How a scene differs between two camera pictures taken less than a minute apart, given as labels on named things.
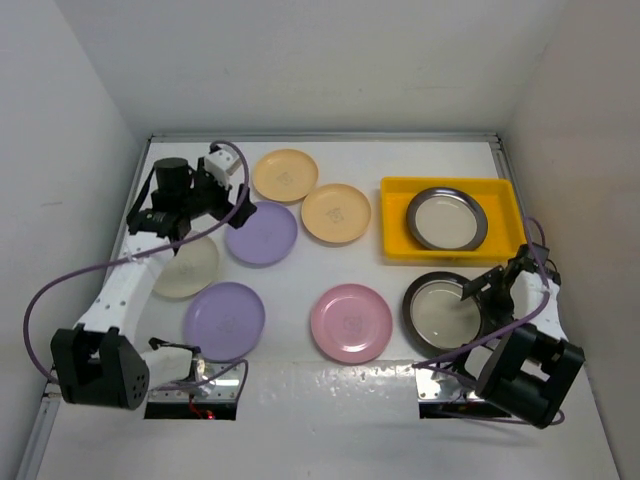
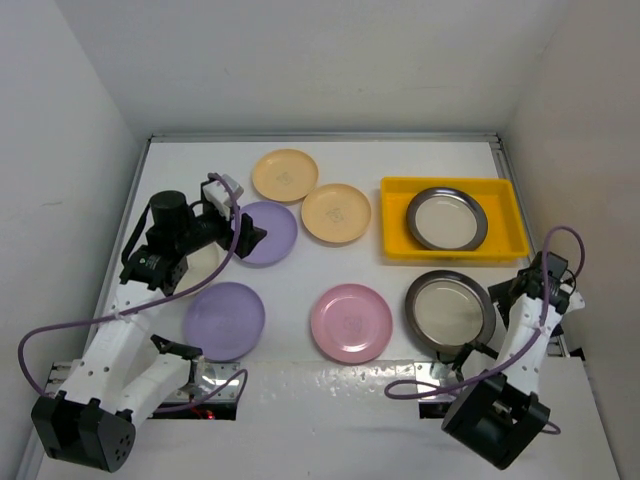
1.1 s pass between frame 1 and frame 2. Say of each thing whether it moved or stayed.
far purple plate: stayed
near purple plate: stayed
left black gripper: moved
